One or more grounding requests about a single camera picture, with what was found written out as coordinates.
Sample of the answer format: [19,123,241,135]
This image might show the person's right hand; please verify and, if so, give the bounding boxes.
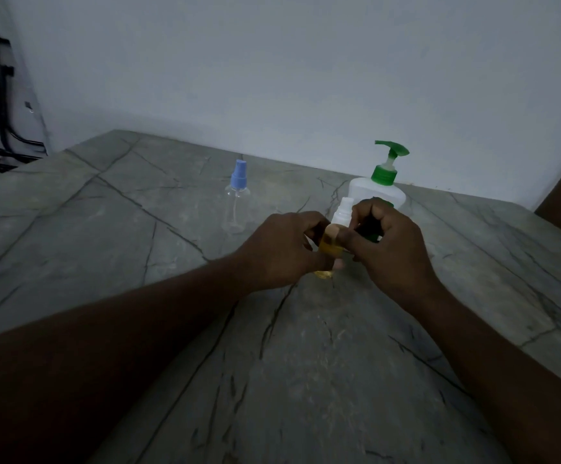
[337,197,444,310]

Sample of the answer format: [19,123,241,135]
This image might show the person's left hand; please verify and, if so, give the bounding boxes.
[232,211,345,292]

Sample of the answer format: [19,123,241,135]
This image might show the small yellow liquid spray bottle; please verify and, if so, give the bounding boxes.
[313,197,356,280]

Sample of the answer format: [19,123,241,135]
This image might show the person's left forearm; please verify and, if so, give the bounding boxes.
[0,253,257,464]

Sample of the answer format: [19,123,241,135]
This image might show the person's right forearm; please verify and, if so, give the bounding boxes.
[408,283,561,464]

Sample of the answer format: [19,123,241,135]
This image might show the white pump bottle green dispenser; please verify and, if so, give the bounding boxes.
[348,140,411,219]

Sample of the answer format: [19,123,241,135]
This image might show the clear spray bottle blue cap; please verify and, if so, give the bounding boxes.
[221,159,251,234]

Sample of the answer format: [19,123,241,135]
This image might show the black cables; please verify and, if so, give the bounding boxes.
[0,20,49,185]

